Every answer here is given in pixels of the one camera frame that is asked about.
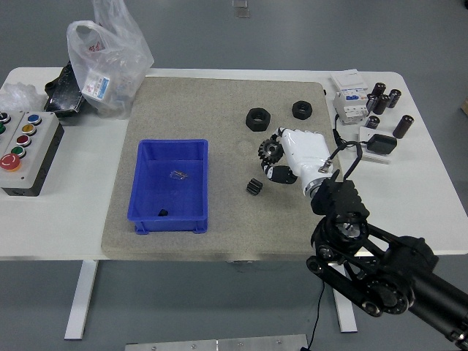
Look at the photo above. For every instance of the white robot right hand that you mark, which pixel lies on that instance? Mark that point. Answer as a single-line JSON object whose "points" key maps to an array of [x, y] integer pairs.
{"points": [[305, 153]]}

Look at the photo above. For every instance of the large black bevel gear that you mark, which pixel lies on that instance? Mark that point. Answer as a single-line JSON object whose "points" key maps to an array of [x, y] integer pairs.
{"points": [[264, 153]]}

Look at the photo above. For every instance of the small black spur gear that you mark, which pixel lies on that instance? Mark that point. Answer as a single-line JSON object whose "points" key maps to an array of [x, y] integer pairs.
{"points": [[254, 187]]}

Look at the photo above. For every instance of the blue plastic bin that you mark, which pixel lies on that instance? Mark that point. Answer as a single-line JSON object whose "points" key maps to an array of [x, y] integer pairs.
{"points": [[168, 197]]}

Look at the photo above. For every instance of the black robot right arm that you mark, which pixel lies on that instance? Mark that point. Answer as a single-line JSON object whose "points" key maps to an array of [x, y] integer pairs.
{"points": [[384, 270]]}

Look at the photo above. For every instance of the small black hex nut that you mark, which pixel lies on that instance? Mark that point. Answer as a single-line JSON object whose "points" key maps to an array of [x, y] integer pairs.
{"points": [[297, 113]]}

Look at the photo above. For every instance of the large black hex nut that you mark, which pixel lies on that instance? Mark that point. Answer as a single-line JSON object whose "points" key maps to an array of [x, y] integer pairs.
{"points": [[251, 121]]}

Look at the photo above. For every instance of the tiny black cube nut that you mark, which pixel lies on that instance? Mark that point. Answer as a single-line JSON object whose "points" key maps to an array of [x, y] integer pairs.
{"points": [[163, 213]]}

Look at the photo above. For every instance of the brown cardboard box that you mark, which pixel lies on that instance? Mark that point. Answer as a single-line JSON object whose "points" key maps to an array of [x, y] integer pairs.
{"points": [[464, 106]]}

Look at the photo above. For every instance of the white blue labelled box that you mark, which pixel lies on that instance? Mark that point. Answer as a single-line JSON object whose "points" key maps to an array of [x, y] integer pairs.
{"points": [[97, 86]]}

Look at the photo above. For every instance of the grey five-button control box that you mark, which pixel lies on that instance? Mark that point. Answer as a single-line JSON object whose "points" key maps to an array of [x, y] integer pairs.
{"points": [[36, 164]]}

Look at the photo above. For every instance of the white circuit breaker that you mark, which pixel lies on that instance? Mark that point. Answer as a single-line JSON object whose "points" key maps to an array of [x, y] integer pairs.
{"points": [[351, 106]]}

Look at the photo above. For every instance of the white flat plate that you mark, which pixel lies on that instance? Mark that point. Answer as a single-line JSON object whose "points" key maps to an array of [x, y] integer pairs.
{"points": [[376, 158]]}

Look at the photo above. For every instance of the black cylindrical capacitor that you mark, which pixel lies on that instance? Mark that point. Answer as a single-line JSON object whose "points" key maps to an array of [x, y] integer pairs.
{"points": [[379, 89], [373, 122], [394, 98], [403, 127], [370, 103], [382, 105]]}

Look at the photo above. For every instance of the black power adapter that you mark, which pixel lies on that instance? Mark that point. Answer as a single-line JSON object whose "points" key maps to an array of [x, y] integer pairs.
{"points": [[382, 143]]}

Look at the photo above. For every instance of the grey-brown mat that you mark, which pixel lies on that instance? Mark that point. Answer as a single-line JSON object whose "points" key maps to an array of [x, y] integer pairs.
{"points": [[219, 219]]}

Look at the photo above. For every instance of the small metal clip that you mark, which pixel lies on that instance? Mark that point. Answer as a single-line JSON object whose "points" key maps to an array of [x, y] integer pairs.
{"points": [[178, 174]]}

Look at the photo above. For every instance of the metal floor hatch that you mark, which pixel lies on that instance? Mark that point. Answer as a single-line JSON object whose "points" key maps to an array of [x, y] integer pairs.
{"points": [[242, 13]]}

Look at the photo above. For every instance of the white table leg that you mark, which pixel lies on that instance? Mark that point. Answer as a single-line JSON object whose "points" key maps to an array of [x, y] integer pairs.
{"points": [[82, 300], [347, 318]]}

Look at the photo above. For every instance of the clear plastic bag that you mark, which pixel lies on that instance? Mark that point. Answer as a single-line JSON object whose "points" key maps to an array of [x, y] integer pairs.
{"points": [[117, 58]]}

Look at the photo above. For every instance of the black plastic tray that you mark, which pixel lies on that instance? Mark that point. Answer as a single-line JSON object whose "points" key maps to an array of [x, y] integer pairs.
{"points": [[64, 98]]}

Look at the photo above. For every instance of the crumpled clear plastic wrap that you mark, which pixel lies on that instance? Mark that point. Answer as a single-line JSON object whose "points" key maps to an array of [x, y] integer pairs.
{"points": [[18, 95]]}

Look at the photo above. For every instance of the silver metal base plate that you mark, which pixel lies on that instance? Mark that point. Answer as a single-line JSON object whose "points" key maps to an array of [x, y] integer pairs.
{"points": [[215, 344]]}

